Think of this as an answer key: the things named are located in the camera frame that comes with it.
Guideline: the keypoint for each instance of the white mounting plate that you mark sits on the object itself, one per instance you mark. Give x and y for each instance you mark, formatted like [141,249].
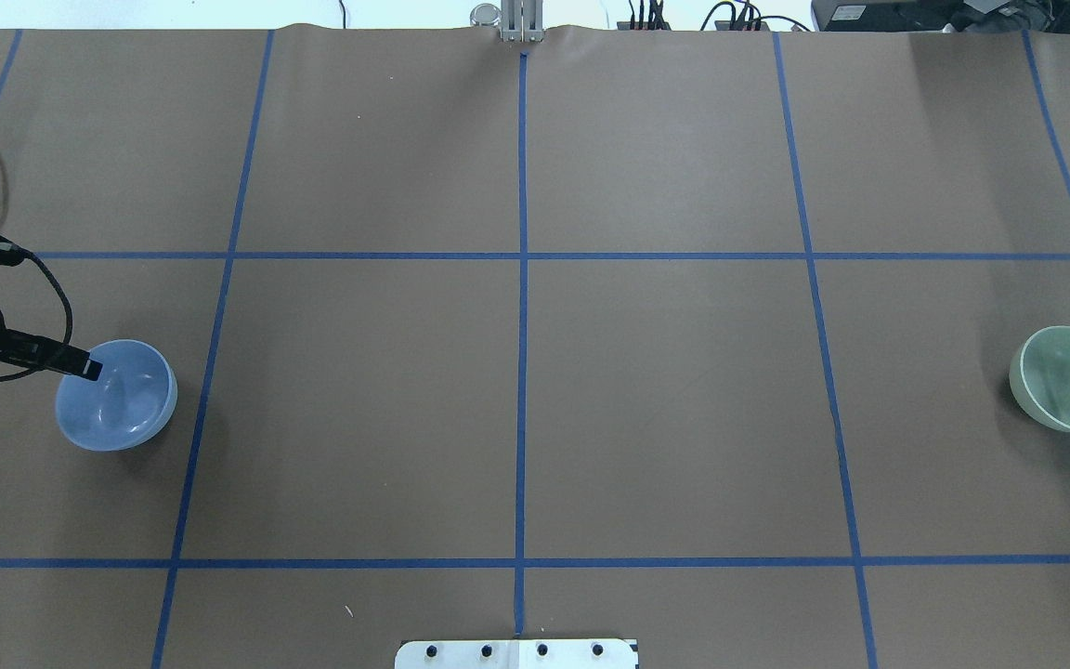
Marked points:
[519,653]

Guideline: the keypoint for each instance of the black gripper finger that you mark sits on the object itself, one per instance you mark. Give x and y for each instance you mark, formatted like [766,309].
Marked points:
[67,360]

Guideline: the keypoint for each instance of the blue bowl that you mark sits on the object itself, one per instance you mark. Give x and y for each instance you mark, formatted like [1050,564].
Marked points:
[130,403]

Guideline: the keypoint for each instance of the aluminium camera post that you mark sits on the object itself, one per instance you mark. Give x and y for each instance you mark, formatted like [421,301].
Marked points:
[521,21]

